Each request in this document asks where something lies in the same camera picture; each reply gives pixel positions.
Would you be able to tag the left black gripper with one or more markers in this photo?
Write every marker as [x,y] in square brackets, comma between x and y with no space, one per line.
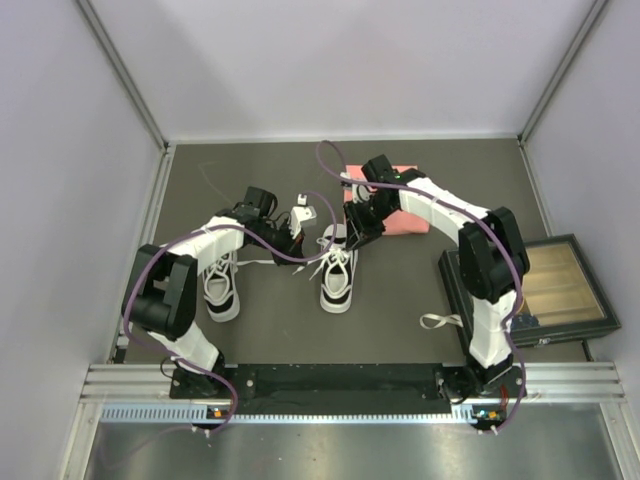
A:
[293,247]

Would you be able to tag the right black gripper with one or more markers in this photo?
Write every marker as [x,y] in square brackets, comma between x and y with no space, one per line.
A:
[358,232]

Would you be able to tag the black white sneaker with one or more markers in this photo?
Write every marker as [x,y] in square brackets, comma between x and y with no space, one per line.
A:
[219,286]
[336,268]

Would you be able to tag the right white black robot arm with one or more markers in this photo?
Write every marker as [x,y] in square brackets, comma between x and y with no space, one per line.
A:
[492,259]

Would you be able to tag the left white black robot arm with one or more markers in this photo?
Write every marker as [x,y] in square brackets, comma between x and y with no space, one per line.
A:
[162,291]

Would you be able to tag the pink folded cloth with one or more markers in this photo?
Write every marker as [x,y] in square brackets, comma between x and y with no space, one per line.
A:
[398,223]

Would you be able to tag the loose white shoelace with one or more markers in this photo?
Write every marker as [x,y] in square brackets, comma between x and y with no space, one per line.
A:
[433,321]

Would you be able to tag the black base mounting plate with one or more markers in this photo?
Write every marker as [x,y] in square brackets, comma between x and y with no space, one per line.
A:
[361,389]

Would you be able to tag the black glass-lid display box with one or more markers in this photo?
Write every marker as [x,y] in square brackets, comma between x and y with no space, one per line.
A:
[563,300]

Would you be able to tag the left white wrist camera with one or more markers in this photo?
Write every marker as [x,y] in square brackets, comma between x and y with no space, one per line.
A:
[302,216]

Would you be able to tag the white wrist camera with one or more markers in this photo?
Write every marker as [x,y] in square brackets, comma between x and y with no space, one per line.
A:
[353,192]
[302,216]

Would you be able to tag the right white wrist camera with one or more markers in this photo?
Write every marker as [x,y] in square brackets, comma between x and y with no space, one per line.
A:
[353,192]

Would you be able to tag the aluminium extrusion rail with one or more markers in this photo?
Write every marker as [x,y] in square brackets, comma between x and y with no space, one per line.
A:
[564,382]

